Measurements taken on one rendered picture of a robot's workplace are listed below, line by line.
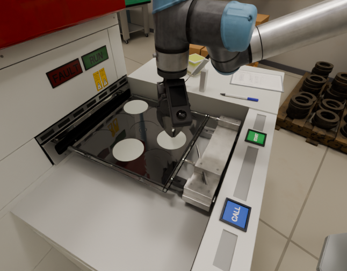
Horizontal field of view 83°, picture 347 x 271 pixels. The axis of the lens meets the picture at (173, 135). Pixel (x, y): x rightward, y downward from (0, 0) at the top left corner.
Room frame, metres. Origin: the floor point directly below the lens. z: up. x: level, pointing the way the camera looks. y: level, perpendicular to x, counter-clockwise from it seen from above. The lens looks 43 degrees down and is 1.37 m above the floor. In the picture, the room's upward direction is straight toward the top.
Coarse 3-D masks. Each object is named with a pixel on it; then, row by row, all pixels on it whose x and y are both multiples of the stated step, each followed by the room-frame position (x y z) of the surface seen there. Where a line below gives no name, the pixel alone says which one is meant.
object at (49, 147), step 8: (120, 88) 0.75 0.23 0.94; (128, 88) 0.79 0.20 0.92; (112, 96) 0.70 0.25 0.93; (128, 96) 0.79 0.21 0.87; (96, 104) 0.63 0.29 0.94; (104, 104) 0.65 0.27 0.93; (120, 104) 0.73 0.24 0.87; (88, 112) 0.58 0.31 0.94; (96, 112) 0.61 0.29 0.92; (80, 120) 0.54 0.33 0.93; (64, 128) 0.49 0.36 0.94; (72, 128) 0.50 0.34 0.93; (88, 128) 0.57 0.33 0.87; (56, 136) 0.45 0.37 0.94; (64, 136) 0.47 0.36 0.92; (80, 136) 0.52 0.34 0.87; (40, 144) 0.42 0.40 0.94; (48, 144) 0.42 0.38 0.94; (72, 144) 0.48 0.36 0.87; (48, 152) 0.41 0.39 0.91; (56, 152) 0.43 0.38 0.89; (64, 152) 0.45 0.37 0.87; (56, 160) 0.42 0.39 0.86
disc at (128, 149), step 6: (120, 144) 0.46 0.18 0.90; (126, 144) 0.46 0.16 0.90; (132, 144) 0.46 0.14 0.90; (138, 144) 0.45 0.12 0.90; (114, 150) 0.43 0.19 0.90; (120, 150) 0.43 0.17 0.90; (126, 150) 0.43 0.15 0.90; (132, 150) 0.43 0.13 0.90; (138, 150) 0.43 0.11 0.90; (114, 156) 0.40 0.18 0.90; (120, 156) 0.40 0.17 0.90; (126, 156) 0.40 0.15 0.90; (132, 156) 0.40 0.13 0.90; (138, 156) 0.40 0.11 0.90
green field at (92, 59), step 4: (104, 48) 0.72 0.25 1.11; (96, 52) 0.69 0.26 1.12; (100, 52) 0.70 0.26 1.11; (104, 52) 0.72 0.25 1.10; (84, 56) 0.64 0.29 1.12; (88, 56) 0.65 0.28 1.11; (92, 56) 0.67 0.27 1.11; (96, 56) 0.68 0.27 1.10; (100, 56) 0.70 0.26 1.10; (104, 56) 0.71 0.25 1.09; (84, 60) 0.63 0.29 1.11; (88, 60) 0.65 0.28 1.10; (92, 60) 0.66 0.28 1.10; (96, 60) 0.68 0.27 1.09; (100, 60) 0.69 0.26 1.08; (88, 64) 0.64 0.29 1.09; (92, 64) 0.66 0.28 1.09
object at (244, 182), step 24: (264, 120) 0.51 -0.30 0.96; (240, 144) 0.40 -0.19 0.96; (240, 168) 0.31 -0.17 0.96; (264, 168) 0.31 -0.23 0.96; (240, 192) 0.24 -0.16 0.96; (216, 216) 0.19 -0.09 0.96; (216, 240) 0.14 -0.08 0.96; (240, 240) 0.14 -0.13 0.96; (216, 264) 0.10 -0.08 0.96; (240, 264) 0.10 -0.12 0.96
